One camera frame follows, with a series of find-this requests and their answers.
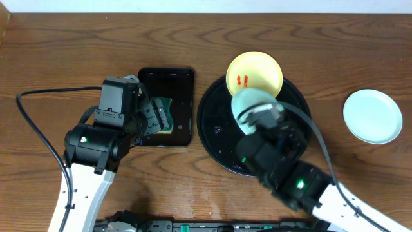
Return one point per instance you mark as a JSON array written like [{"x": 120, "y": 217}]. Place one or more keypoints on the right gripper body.
[{"x": 293, "y": 142}]

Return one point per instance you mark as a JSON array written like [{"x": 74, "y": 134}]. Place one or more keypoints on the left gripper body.
[{"x": 154, "y": 115}]

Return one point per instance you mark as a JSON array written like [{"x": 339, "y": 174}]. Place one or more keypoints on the green yellow sponge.
[{"x": 154, "y": 128}]

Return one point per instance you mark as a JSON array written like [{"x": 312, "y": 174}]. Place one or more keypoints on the light green plate front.
[{"x": 246, "y": 98}]

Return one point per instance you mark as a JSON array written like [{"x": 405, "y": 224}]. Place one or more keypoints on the light green plate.
[
  {"x": 246, "y": 98},
  {"x": 372, "y": 116}
]

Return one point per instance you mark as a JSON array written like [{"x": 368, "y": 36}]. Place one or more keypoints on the yellow plate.
[{"x": 254, "y": 70}]

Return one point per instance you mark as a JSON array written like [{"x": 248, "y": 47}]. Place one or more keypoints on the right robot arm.
[{"x": 297, "y": 184}]

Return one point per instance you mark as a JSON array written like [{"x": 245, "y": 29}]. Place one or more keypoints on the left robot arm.
[{"x": 95, "y": 146}]

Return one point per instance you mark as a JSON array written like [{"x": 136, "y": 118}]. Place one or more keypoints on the black rectangular tray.
[{"x": 178, "y": 85}]

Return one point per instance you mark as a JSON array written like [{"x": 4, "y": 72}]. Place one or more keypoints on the black round tray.
[{"x": 219, "y": 132}]

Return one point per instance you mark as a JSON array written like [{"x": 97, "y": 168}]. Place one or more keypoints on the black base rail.
[{"x": 129, "y": 221}]

